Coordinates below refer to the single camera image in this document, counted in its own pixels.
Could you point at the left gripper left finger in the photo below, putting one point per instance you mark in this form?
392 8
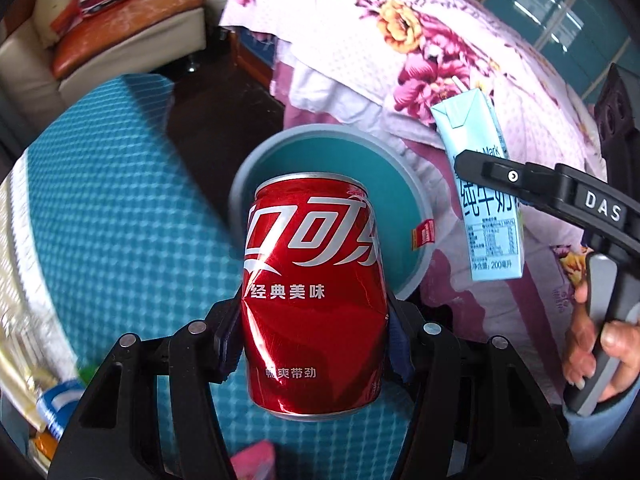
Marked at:
114 431

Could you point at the pink object on bed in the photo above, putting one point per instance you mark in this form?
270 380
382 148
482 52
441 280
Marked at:
257 462

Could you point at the teal patterned bed cover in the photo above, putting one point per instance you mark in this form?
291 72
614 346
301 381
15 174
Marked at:
110 235

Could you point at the cream sofa orange cushion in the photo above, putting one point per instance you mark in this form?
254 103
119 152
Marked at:
136 36

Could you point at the person's right hand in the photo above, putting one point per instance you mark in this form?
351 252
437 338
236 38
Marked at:
618 340

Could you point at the red cola can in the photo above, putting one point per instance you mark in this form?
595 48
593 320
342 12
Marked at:
313 301

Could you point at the floral pink quilt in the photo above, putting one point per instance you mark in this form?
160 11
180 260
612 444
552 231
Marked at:
379 66

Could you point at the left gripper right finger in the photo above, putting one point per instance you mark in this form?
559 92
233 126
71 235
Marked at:
477 411

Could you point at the yellow cream pillow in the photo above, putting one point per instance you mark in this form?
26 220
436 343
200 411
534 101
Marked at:
53 18

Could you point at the blue white packet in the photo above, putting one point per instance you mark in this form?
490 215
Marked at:
56 406

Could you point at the light blue milk carton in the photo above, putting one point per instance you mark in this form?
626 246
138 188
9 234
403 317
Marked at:
492 223

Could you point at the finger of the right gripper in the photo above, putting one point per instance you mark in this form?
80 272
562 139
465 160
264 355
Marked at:
487 171

